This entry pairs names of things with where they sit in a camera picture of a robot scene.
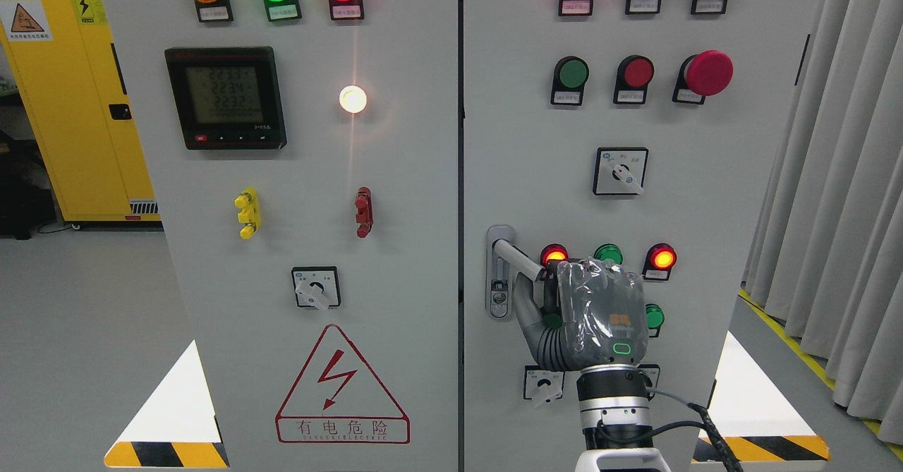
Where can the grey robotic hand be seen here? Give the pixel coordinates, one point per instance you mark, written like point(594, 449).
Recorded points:
point(603, 317)

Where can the silver cabinet door handle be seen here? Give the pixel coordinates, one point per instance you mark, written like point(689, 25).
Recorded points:
point(504, 261)

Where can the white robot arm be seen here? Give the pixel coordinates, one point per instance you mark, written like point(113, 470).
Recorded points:
point(617, 424)

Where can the right grey cabinet door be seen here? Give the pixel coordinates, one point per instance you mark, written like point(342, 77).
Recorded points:
point(531, 165)

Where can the grey cabinet door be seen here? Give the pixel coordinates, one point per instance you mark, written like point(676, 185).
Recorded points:
point(531, 165)
point(399, 285)

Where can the left grey cabinet door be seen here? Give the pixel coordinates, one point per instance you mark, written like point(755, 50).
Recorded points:
point(399, 285)

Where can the red lit lamp middle left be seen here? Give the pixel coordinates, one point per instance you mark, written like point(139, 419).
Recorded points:
point(553, 252)

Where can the red lit lamp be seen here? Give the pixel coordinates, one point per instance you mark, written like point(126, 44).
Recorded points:
point(553, 252)
point(659, 262)

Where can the green lamp middle centre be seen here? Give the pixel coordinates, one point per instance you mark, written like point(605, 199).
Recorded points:
point(609, 251)

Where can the green button lower right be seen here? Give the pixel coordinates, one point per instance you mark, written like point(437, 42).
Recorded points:
point(655, 319)

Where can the red lit lamp middle right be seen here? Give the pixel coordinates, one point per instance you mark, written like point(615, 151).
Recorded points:
point(659, 262)

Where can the red terminal connector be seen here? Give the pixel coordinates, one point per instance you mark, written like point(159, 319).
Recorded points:
point(364, 215)

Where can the green push button upper row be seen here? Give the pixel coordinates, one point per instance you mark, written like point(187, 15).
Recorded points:
point(568, 81)

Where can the red push button upper row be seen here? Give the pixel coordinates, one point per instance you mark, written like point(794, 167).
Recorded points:
point(634, 74)

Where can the red lightning warning sticker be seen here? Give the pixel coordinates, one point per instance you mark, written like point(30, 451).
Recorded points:
point(338, 398)

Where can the grey curtain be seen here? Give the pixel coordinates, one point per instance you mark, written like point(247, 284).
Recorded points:
point(827, 254)

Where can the red mushroom emergency stop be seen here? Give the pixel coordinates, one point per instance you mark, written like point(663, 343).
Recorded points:
point(701, 76)

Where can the white lit indicator lamp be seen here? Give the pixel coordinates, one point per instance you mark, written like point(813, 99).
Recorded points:
point(353, 99)

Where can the yellow terminal connector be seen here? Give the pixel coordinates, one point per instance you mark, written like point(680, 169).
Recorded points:
point(249, 215)

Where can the black digital power meter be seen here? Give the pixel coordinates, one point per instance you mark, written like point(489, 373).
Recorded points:
point(227, 98)

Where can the yellow safety cabinet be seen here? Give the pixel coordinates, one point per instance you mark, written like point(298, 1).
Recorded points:
point(63, 59)

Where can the lower white rotary switch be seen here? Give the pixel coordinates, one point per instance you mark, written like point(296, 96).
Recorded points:
point(541, 387)

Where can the black key selector switch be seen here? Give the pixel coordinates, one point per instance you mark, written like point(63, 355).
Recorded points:
point(651, 374)

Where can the upper right rotary switch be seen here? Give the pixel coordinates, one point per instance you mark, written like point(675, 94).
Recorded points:
point(620, 170)

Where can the left door rotary switch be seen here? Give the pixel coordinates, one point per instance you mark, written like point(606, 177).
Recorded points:
point(317, 287)

